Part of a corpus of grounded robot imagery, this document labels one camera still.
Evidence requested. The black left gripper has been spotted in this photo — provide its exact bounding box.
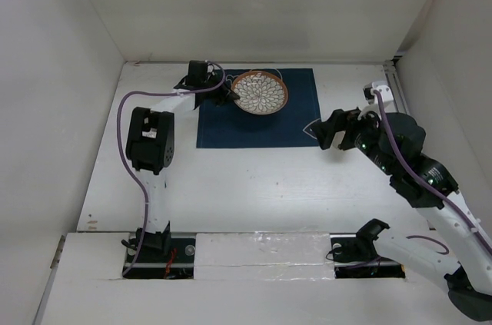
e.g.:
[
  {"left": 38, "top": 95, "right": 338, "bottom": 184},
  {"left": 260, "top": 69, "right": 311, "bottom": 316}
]
[{"left": 201, "top": 71, "right": 240, "bottom": 107}]

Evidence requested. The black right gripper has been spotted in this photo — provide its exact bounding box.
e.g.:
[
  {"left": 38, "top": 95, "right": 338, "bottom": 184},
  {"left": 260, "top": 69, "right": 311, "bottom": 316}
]
[{"left": 311, "top": 101, "right": 397, "bottom": 175}]

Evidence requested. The floral plate with orange rim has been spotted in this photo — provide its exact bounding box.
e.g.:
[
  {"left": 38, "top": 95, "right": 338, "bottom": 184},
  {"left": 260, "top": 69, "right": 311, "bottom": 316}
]
[{"left": 228, "top": 69, "right": 289, "bottom": 115}]

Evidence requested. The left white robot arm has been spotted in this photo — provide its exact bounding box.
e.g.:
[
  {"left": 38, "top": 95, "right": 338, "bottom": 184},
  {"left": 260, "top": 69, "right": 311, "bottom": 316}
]
[{"left": 117, "top": 60, "right": 238, "bottom": 261}]

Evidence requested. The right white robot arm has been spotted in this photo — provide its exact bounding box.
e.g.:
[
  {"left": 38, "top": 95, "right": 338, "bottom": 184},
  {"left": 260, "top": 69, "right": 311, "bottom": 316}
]
[{"left": 310, "top": 108, "right": 491, "bottom": 322}]

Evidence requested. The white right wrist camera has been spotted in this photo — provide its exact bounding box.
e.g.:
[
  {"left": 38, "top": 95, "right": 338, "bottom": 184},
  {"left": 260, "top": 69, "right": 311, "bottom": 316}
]
[{"left": 363, "top": 81, "right": 394, "bottom": 111}]

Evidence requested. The aluminium rail at right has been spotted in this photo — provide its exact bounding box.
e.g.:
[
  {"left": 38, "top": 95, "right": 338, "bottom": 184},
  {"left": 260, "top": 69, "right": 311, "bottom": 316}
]
[{"left": 383, "top": 60, "right": 411, "bottom": 115}]

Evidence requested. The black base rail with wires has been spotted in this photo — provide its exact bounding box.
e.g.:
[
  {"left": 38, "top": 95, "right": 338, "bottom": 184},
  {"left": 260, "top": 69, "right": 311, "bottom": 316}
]
[{"left": 122, "top": 233, "right": 406, "bottom": 281}]

